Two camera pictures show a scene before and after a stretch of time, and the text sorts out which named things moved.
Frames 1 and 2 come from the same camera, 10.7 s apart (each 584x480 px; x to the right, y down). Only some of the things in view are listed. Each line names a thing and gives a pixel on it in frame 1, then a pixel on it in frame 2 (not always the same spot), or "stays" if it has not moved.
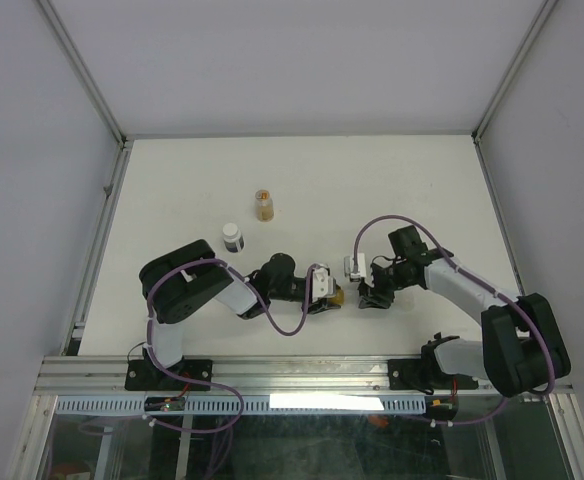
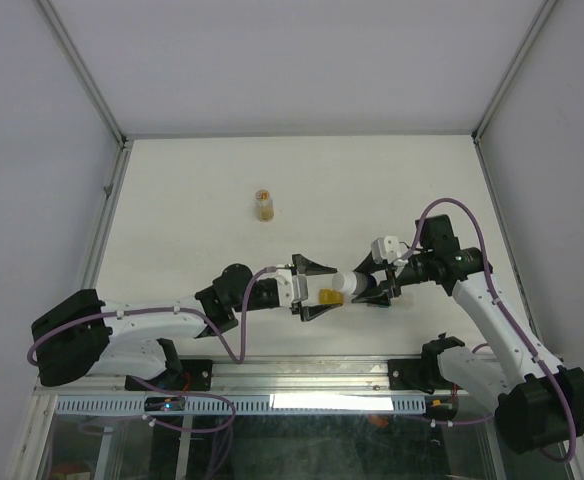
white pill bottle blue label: (233, 238) to (353, 282)
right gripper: (381, 299) stays
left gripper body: (316, 305) to (295, 309)
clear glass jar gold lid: (264, 205) stays
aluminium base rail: (102, 376) stays
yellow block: (338, 299) stays
